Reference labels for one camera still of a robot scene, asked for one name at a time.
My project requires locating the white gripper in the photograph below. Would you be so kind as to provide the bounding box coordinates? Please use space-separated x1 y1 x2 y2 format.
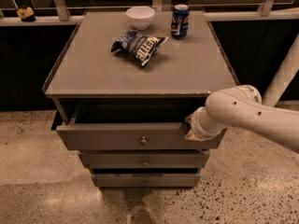
184 106 227 142

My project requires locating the grey top drawer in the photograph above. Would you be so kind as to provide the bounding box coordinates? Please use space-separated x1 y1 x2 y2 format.
57 98 223 151

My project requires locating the grey drawer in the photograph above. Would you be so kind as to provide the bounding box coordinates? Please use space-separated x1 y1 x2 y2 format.
57 98 223 151
79 150 209 169
92 174 200 188

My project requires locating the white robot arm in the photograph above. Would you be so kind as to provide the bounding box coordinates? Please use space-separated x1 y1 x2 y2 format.
185 36 299 153

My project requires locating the grey drawer cabinet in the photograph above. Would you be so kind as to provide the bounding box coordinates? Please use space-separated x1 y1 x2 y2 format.
44 11 237 176

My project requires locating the grey bottom drawer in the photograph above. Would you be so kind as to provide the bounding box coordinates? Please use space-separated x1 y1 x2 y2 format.
92 174 200 188

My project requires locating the grey middle drawer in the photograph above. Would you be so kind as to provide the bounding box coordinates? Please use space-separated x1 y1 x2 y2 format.
79 150 209 169

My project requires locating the blue Kettle chip bag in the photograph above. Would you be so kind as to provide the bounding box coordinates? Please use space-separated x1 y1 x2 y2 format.
110 31 168 67

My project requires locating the blue soda can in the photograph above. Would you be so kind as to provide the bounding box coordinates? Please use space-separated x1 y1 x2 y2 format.
171 4 190 39

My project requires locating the white ceramic bowl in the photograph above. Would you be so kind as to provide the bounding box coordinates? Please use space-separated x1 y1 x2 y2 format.
126 6 155 31

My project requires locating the metal window railing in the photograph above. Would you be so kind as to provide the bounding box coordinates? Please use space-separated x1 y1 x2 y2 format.
0 0 299 27

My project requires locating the yellow black object on ledge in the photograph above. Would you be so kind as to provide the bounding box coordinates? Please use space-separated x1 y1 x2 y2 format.
17 7 36 22

